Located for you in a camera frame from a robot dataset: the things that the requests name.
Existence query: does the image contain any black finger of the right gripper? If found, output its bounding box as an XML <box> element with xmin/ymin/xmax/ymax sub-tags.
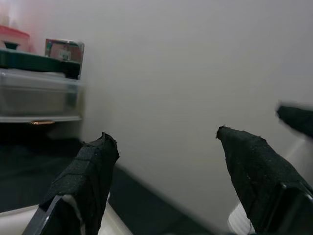
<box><xmin>275</xmin><ymin>100</ymin><xmax>313</xmax><ymax>138</ymax></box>

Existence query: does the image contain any shiny metal box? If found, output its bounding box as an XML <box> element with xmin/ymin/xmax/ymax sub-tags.
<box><xmin>45</xmin><ymin>38</ymin><xmax>85</xmax><ymax>64</ymax></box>

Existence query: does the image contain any dark green lid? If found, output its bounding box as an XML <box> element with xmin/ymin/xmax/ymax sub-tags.
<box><xmin>0</xmin><ymin>41</ymin><xmax>83</xmax><ymax>80</ymax></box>

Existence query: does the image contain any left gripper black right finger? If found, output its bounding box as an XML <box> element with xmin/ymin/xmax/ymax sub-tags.
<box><xmin>216</xmin><ymin>125</ymin><xmax>313</xmax><ymax>234</ymax></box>

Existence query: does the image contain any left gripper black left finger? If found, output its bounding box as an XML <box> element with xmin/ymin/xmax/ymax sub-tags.
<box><xmin>23</xmin><ymin>132</ymin><xmax>120</xmax><ymax>235</ymax></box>

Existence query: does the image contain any clear plastic storage box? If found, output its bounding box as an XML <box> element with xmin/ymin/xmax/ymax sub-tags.
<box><xmin>0</xmin><ymin>68</ymin><xmax>84</xmax><ymax>123</ymax></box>

